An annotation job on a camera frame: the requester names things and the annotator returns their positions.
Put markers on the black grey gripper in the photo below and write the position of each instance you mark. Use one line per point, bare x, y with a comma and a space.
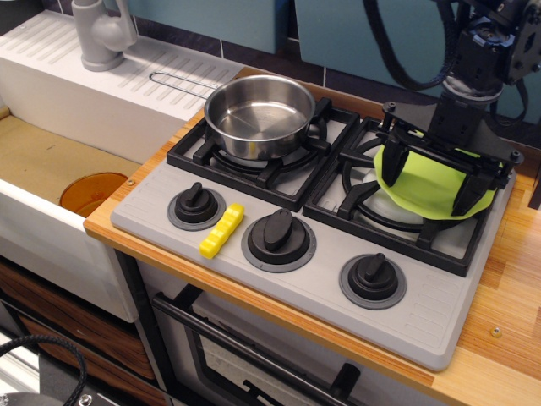
452, 132

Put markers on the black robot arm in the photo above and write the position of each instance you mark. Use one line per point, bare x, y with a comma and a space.
488, 45

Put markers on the light green plate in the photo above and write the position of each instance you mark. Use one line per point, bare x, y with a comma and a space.
428, 188

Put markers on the black right stove knob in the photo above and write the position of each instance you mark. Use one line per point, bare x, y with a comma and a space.
373, 282

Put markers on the black stove knob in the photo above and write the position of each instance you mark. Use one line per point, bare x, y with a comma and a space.
196, 208
373, 282
279, 243

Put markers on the grey toy stove top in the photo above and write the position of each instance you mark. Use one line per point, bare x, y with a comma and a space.
316, 231

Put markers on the black middle stove knob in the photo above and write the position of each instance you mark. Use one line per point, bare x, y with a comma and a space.
279, 243

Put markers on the stainless steel pan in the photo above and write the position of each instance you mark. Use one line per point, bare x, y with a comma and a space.
254, 118

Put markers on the black left stove knob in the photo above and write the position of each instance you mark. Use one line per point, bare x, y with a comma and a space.
196, 208

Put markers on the black right burner grate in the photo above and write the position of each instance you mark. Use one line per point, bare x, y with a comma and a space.
349, 199

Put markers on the black burner grate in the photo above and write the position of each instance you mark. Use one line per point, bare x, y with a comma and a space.
349, 199
286, 181

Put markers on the black left burner grate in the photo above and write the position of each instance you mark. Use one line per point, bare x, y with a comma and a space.
286, 181

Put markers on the yellow toy corn piece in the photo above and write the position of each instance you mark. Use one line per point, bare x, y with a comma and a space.
219, 235

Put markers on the oven door with window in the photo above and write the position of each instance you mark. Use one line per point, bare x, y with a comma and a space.
236, 357

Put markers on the orange translucent bowl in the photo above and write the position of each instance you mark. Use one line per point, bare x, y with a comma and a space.
85, 194

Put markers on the grey toy faucet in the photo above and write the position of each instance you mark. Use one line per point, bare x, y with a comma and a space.
103, 38

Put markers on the white toy sink unit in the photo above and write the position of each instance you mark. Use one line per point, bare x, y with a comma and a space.
61, 122

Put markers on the wood grain drawer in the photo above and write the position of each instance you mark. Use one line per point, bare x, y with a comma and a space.
114, 353

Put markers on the black oven door handle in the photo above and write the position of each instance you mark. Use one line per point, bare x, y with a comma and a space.
337, 394

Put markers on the black braided cable foreground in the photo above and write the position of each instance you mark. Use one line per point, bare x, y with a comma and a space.
29, 398

